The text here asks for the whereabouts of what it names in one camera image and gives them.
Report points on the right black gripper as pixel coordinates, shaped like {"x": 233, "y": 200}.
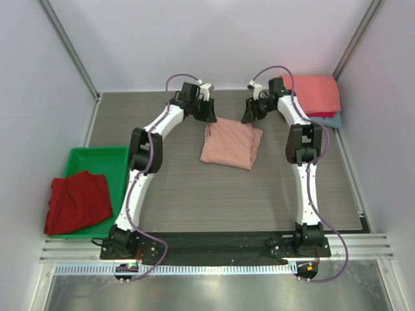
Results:
{"x": 257, "y": 107}

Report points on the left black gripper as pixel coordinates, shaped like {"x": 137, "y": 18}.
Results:
{"x": 209, "y": 114}

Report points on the pink printed t shirt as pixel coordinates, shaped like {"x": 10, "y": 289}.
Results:
{"x": 231, "y": 143}

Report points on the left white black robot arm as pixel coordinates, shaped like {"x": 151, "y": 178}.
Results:
{"x": 145, "y": 158}

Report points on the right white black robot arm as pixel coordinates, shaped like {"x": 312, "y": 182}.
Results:
{"x": 303, "y": 147}

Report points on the folded coral t shirt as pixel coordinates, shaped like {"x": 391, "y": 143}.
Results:
{"x": 316, "y": 94}

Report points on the folded magenta t shirt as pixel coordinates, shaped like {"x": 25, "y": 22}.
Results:
{"x": 321, "y": 114}

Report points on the folded blue t shirt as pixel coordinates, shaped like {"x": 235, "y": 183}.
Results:
{"x": 333, "y": 122}

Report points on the green plastic bin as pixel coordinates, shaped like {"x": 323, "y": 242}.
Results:
{"x": 111, "y": 162}

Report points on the red t shirt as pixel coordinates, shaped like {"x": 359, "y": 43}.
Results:
{"x": 77, "y": 202}

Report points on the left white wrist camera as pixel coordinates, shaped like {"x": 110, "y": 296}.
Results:
{"x": 204, "y": 90}

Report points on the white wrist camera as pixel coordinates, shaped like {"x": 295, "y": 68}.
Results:
{"x": 255, "y": 88}
{"x": 204, "y": 90}

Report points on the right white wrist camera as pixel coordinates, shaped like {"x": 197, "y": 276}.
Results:
{"x": 255, "y": 88}

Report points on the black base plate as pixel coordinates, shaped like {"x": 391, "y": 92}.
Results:
{"x": 249, "y": 248}

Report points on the right aluminium corner post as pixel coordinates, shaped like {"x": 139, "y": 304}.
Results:
{"x": 361, "y": 29}

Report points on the aluminium corner post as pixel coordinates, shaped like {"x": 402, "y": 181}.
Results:
{"x": 68, "y": 46}
{"x": 361, "y": 29}

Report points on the left aluminium corner post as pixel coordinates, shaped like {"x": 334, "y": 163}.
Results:
{"x": 68, "y": 46}

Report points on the aluminium frame rail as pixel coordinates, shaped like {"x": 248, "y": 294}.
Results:
{"x": 360, "y": 247}

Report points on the slotted white cable duct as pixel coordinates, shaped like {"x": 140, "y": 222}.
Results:
{"x": 118, "y": 269}

